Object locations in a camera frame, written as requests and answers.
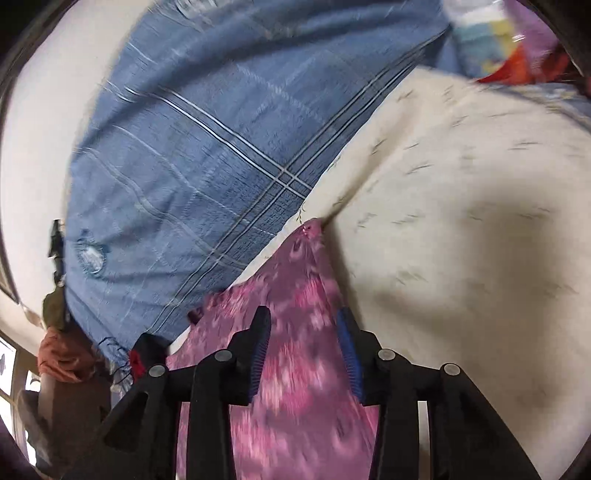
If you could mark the olive green cloth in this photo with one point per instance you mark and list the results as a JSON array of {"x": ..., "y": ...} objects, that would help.
[{"x": 55, "y": 307}]

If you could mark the purple floral shirt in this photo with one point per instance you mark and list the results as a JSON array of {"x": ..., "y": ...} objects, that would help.
[{"x": 300, "y": 286}]

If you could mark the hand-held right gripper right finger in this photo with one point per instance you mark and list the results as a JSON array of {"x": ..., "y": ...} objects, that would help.
[{"x": 348, "y": 355}]

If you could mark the orange cloth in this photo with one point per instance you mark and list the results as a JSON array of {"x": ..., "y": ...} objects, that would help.
[{"x": 64, "y": 355}]

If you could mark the red and black garment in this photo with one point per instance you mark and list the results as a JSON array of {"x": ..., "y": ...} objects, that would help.
[{"x": 147, "y": 346}]

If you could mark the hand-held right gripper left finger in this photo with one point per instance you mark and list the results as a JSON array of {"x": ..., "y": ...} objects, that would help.
[{"x": 257, "y": 360}]

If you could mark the red plastic bag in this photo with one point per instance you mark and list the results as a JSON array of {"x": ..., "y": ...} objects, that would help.
[{"x": 517, "y": 69}]

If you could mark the blue plaid quilt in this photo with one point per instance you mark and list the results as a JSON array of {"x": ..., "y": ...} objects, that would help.
[{"x": 207, "y": 138}]

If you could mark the cream leaf-print bed sheet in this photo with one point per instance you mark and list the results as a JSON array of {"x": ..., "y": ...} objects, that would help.
[{"x": 461, "y": 207}]

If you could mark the pile of colourful clothes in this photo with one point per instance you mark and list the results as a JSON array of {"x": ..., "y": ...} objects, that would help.
[{"x": 480, "y": 32}]

